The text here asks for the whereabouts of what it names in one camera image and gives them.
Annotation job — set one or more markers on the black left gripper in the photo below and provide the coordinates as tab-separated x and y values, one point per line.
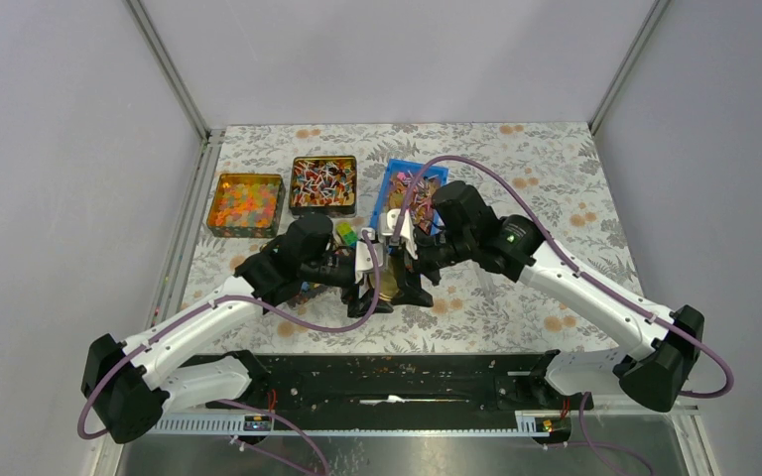
362	305

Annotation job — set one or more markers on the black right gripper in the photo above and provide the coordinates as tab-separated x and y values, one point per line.
412	293

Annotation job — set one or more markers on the round cream jar lid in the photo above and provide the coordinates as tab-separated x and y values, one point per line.
387	285

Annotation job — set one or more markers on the translucent plastic scoop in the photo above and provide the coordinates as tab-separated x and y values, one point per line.
486	284

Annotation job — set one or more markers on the blue plastic candy bin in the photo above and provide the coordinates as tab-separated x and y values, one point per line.
394	185

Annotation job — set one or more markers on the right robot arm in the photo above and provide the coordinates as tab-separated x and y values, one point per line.
656	346

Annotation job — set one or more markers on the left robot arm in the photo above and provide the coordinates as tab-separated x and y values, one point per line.
130	384

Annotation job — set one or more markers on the tin of star candies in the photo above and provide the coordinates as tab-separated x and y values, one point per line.
307	292

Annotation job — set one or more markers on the gold tin orange candies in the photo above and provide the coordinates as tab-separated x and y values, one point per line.
246	206

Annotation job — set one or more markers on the stacked toy brick block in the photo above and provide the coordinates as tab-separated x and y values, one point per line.
346	235

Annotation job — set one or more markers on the gold tin with lollipops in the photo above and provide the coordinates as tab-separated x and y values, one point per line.
325	185

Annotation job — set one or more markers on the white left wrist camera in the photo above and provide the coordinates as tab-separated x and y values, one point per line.
368	260

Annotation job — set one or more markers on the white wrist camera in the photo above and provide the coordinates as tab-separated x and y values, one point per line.
397	227
368	260

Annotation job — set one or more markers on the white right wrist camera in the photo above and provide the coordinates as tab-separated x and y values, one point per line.
397	227

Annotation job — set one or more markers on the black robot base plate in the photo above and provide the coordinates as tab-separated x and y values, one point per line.
404	391

